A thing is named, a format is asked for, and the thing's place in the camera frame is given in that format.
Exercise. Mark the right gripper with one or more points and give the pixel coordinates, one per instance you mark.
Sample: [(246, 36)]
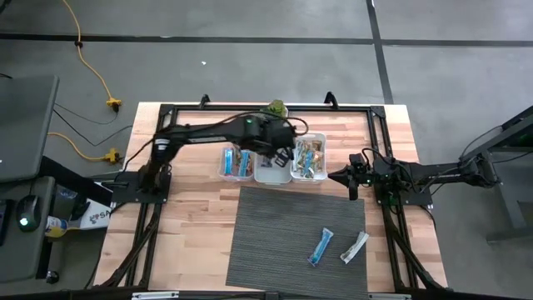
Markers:
[(362, 175)]

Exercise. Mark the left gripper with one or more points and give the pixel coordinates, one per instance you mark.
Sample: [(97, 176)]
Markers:
[(275, 135)]

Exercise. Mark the blue orange granola bar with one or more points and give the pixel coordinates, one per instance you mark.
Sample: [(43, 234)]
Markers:
[(309, 164)]

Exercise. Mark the orange green Chewy bar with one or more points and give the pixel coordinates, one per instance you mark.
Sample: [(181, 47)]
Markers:
[(312, 146), (318, 162)]

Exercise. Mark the white backed granola bar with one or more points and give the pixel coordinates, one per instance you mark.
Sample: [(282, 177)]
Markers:
[(354, 248)]

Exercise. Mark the light blue granola bar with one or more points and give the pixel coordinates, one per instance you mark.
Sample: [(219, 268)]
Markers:
[(320, 246)]

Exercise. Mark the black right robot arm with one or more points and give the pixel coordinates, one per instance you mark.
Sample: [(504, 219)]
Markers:
[(441, 177)]

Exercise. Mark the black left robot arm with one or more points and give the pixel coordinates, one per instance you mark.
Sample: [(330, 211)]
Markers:
[(200, 132)]

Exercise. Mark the clear plastic bin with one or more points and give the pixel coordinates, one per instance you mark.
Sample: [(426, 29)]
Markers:
[(236, 179)]

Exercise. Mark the grey woven table mat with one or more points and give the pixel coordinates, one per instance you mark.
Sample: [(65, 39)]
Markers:
[(270, 241)]

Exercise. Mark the black equipment stand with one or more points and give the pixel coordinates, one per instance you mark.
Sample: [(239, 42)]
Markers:
[(506, 196)]

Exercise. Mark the white printed box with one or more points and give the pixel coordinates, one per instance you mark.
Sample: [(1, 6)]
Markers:
[(98, 216)]

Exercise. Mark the yellow white bottle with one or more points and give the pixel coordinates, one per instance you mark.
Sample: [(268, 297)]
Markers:
[(56, 227)]

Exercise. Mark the black computer mouse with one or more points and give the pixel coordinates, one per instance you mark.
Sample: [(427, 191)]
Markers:
[(29, 210)]

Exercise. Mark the grey side desk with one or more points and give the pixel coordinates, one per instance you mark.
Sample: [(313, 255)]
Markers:
[(25, 125)]

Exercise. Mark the black aluminium rig frame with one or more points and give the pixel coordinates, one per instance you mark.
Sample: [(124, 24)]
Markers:
[(333, 109)]

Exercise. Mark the silver frame bracket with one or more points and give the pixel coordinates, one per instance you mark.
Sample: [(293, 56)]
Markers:
[(389, 296), (154, 295)]

